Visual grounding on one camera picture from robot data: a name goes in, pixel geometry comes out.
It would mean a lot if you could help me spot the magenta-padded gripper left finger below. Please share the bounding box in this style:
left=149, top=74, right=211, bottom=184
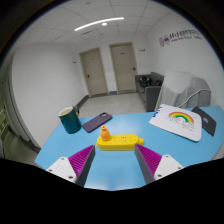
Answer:
left=45, top=144, right=97, bottom=188

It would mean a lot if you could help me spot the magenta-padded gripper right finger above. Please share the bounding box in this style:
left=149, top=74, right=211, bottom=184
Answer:
left=134, top=143, right=185, bottom=185

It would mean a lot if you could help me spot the orange charger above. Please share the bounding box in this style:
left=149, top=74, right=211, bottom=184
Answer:
left=100, top=125, right=112, bottom=142

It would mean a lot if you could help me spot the yellow power strip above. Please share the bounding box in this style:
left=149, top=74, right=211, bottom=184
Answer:
left=95, top=133, right=145, bottom=152

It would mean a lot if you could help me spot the dark green mug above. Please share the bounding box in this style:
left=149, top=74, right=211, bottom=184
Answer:
left=58, top=105, right=82, bottom=135

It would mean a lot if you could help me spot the purple smartphone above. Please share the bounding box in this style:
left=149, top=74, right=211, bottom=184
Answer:
left=81, top=111, right=113, bottom=134

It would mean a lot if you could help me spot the white rainbow-print mouse pad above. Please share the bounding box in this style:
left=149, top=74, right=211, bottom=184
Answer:
left=148, top=103, right=203, bottom=143

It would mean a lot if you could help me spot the black notebook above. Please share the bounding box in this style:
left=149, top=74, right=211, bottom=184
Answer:
left=191, top=106, right=218, bottom=137

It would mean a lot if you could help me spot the grey sofa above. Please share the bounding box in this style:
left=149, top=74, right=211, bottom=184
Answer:
left=134, top=71, right=165, bottom=113

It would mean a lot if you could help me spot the grey cloth-covered object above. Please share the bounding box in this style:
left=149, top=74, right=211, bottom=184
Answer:
left=154, top=70, right=212, bottom=112

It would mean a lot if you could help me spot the beige door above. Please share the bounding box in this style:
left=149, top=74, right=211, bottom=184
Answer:
left=109, top=41, right=139, bottom=94
left=79, top=47, right=109, bottom=98

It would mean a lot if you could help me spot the long ceiling light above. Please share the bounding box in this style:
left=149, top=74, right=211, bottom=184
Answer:
left=73, top=16, right=125, bottom=33

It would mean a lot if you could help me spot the wall sign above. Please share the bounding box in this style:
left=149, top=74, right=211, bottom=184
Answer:
left=158, top=29, right=203, bottom=48

